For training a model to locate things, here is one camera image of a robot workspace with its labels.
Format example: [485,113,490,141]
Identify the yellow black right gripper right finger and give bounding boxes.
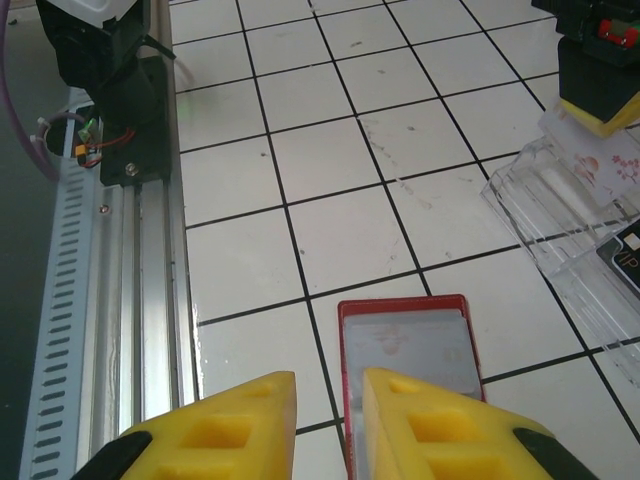
[362,368,614,480]

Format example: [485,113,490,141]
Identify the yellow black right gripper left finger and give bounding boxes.
[74,370,300,480]

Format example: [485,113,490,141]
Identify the white card pink blossoms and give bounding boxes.
[542,107,640,207]

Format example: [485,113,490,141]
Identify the red leather card holder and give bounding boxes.
[337,293,489,480]

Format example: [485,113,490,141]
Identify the clear acrylic card stand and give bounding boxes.
[479,107,640,391]

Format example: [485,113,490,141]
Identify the black VIP card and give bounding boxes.
[595,232,640,292]

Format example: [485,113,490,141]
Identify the grey metal sheet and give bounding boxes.
[0,0,66,480]

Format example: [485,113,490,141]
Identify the small green circuit board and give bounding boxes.
[77,117,101,146]

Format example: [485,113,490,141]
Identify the aluminium mounting rail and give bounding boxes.
[64,89,204,436]

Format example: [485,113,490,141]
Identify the grey slotted cable duct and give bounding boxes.
[19,89,126,480]

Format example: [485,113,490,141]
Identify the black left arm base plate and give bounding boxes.
[99,54,174,189]

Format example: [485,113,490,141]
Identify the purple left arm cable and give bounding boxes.
[0,0,61,184]

